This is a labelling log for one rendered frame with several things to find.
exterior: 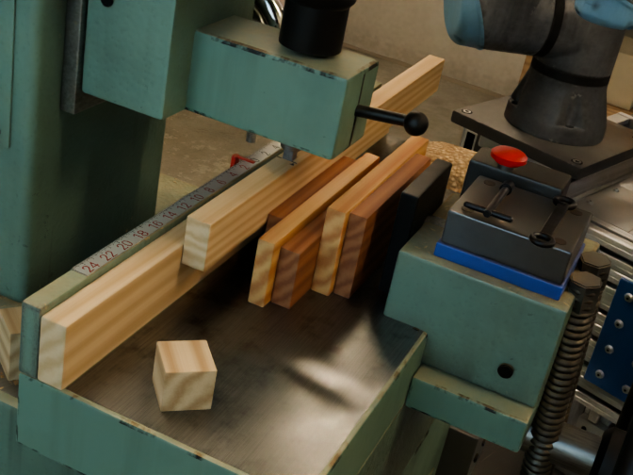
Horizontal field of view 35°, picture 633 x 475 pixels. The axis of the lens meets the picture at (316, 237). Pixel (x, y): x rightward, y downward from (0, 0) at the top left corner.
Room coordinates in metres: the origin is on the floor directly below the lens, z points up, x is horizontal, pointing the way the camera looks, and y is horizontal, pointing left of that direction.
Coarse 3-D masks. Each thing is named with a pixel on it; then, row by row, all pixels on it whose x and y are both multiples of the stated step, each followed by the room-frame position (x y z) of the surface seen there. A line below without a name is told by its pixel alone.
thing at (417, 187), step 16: (432, 176) 0.76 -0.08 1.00; (448, 176) 0.79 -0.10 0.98; (416, 192) 0.72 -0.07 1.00; (432, 192) 0.75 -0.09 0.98; (400, 208) 0.71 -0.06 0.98; (416, 208) 0.71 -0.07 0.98; (432, 208) 0.76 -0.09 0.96; (400, 224) 0.71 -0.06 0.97; (416, 224) 0.72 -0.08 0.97; (400, 240) 0.71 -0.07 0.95; (384, 272) 0.71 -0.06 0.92; (384, 288) 0.71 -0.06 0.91
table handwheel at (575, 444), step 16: (624, 416) 0.79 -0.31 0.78; (528, 432) 0.68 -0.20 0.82; (576, 432) 0.68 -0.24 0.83; (608, 432) 0.68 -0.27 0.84; (624, 432) 0.68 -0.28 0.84; (528, 448) 0.68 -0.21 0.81; (560, 448) 0.67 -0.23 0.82; (576, 448) 0.67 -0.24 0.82; (592, 448) 0.67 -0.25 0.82; (608, 448) 0.66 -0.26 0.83; (624, 448) 0.58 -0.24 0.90; (560, 464) 0.67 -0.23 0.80; (576, 464) 0.67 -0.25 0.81; (592, 464) 0.66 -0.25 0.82; (608, 464) 0.65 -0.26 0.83; (624, 464) 0.57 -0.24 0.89
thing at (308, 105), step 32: (224, 32) 0.79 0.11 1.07; (256, 32) 0.80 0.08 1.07; (192, 64) 0.78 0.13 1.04; (224, 64) 0.77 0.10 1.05; (256, 64) 0.76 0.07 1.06; (288, 64) 0.75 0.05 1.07; (320, 64) 0.75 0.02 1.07; (352, 64) 0.77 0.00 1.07; (192, 96) 0.78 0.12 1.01; (224, 96) 0.77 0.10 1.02; (256, 96) 0.76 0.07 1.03; (288, 96) 0.75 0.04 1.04; (320, 96) 0.74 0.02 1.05; (352, 96) 0.75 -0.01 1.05; (256, 128) 0.76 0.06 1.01; (288, 128) 0.75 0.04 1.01; (320, 128) 0.74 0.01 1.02; (352, 128) 0.77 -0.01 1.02
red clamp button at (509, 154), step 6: (492, 150) 0.77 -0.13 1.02; (498, 150) 0.77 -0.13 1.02; (504, 150) 0.77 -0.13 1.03; (510, 150) 0.77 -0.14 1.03; (516, 150) 0.77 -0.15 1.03; (492, 156) 0.76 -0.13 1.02; (498, 156) 0.76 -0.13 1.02; (504, 156) 0.76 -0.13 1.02; (510, 156) 0.76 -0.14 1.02; (516, 156) 0.76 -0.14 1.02; (522, 156) 0.76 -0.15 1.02; (498, 162) 0.76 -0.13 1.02; (504, 162) 0.76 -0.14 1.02; (510, 162) 0.76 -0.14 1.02; (516, 162) 0.76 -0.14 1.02; (522, 162) 0.76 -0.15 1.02
